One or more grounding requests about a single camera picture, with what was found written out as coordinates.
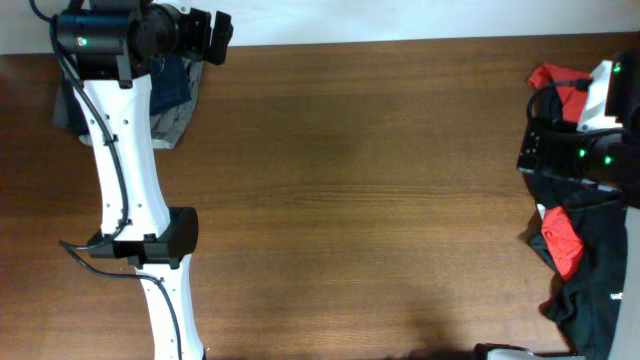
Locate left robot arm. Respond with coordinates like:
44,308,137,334
49,1,234,360

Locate grey folded shorts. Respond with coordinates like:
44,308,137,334
52,54,206,150

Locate dark blue shorts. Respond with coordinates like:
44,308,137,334
62,52,194,137

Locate red garment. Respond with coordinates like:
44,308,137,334
528,63,590,282

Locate black garment with logo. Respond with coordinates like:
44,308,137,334
522,89,631,356

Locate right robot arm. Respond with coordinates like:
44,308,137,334
517,50,639,359

